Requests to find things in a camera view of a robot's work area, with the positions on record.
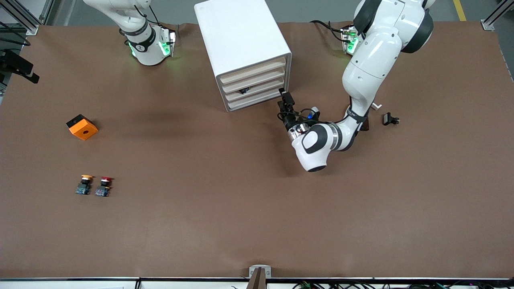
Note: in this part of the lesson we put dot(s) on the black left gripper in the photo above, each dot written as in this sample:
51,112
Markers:
288,118

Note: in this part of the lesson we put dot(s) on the beige cabinet drawer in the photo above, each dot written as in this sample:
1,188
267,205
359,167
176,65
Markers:
253,80
253,98
253,70
265,86

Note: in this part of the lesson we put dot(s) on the green push button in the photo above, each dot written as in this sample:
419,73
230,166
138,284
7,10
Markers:
245,90

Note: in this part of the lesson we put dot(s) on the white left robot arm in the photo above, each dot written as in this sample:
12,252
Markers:
373,60

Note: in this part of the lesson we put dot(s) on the white drawer cabinet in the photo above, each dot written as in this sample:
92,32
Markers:
237,36

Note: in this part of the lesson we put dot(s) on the black square push button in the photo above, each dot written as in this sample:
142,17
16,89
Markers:
389,119

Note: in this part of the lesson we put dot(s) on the red mushroom push button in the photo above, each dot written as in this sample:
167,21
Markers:
104,186

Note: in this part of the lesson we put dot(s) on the orange and black button box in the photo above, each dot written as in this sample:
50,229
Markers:
83,129

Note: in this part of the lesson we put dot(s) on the yellow mushroom push button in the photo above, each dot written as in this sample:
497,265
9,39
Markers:
84,184

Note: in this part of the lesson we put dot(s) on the brown table mat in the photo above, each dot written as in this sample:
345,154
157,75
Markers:
225,200

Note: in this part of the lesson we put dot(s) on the silver bracket with brown post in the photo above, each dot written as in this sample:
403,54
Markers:
260,275

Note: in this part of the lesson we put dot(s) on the aluminium frame post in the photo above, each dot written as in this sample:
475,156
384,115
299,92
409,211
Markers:
24,16
496,16

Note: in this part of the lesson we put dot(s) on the black camera on stand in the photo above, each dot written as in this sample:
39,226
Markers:
18,66

